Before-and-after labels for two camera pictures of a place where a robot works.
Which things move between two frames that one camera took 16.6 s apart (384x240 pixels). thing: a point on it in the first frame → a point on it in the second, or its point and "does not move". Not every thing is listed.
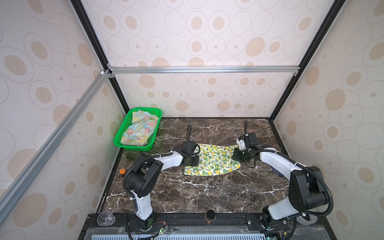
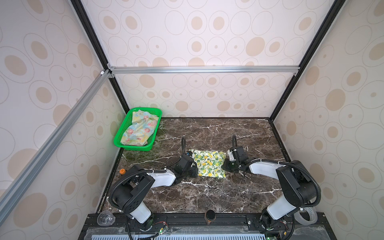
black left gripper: (196, 162) → (194, 169)
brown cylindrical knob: (210, 216) does not move
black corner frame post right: (312, 49) does not move
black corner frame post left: (81, 11) does not move
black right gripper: (235, 155) → (225, 166)
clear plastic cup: (105, 218) does not move
